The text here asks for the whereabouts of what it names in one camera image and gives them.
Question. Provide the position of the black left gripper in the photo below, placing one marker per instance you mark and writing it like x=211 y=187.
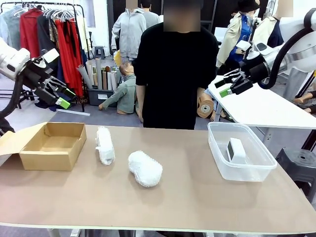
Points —
x=33 y=74

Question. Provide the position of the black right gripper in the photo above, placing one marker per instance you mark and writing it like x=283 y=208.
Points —
x=258 y=71

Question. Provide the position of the small white box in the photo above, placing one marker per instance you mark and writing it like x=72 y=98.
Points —
x=238 y=151

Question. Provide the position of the long bubble-wrapped clock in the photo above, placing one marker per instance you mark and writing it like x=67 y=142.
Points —
x=105 y=148

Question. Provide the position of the rounded bubble-wrapped clock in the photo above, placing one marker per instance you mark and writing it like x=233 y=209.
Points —
x=145 y=170

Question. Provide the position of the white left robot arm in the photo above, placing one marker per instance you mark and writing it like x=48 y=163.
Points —
x=10 y=59

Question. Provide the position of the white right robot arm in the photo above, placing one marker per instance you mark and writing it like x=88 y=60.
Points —
x=301 y=56

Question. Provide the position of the person's right forearm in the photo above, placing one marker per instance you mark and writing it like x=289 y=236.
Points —
x=140 y=98

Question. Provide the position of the person's right hand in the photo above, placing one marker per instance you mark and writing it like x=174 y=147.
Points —
x=140 y=115

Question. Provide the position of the white floor bar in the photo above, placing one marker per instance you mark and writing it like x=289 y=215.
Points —
x=74 y=112

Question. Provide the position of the slanted grey paper roll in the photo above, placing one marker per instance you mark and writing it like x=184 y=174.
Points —
x=84 y=76

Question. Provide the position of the white table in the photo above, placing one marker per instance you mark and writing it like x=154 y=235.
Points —
x=259 y=108

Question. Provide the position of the red hanging dress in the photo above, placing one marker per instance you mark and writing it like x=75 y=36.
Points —
x=71 y=56

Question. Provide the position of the beige paper roll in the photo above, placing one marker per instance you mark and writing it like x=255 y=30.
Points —
x=90 y=72

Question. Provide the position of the grey storage bin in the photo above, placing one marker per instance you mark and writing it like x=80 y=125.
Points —
x=95 y=97

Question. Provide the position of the brown paper spool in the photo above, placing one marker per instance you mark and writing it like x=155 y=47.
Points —
x=205 y=107

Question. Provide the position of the mannequin in beige coat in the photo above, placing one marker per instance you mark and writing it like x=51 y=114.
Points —
x=229 y=42

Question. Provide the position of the tall grey paper roll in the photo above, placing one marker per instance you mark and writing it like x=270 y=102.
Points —
x=99 y=74

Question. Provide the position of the brown paper roll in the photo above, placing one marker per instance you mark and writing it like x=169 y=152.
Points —
x=104 y=80

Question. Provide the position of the white monitor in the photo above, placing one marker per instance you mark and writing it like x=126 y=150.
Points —
x=219 y=34

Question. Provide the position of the black hanging garment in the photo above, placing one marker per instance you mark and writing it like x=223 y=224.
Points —
x=45 y=39

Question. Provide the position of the black tripod pole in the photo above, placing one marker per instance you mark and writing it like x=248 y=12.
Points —
x=254 y=29

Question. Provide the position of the white paper roll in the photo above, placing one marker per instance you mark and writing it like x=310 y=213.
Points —
x=114 y=80
x=109 y=80

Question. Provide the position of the small grey stool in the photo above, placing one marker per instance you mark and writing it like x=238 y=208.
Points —
x=100 y=51

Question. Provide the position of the mannequin in cream jacket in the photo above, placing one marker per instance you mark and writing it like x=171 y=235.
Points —
x=266 y=29

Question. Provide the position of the black fabric item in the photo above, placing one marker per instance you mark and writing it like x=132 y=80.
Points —
x=6 y=127

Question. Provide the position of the person in black sweater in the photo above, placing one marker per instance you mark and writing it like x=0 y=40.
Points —
x=175 y=74

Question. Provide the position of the cream hanging garment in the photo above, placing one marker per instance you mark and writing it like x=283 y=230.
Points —
x=85 y=34

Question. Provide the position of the red coat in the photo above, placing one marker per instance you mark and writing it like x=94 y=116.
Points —
x=29 y=32

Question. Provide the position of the open cardboard box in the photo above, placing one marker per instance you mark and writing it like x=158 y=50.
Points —
x=47 y=158

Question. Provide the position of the seated mannequin green jacket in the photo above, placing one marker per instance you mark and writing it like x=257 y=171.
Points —
x=126 y=93

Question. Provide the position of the lying bare mannequin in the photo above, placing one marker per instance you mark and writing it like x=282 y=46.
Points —
x=306 y=102

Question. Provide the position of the yellow paper bag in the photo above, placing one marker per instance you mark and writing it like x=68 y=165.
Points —
x=117 y=56

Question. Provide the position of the black hat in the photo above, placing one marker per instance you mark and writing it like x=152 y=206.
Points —
x=248 y=5

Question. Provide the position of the grey hanging coat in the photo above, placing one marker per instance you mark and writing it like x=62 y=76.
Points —
x=11 y=27

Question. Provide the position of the clear plastic bin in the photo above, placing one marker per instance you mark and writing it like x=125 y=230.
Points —
x=247 y=172

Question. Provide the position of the mannequin in grey hoodie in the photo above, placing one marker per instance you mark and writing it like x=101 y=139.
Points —
x=128 y=29

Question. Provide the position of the black plastic stool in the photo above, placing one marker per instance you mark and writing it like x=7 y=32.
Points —
x=298 y=165

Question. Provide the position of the person in grey shirt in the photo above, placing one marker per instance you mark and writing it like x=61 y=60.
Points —
x=151 y=17

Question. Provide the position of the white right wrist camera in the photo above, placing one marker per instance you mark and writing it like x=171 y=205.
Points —
x=243 y=46

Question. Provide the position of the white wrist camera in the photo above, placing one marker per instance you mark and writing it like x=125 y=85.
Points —
x=50 y=55
x=243 y=46

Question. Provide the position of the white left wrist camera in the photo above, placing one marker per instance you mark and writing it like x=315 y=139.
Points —
x=50 y=55

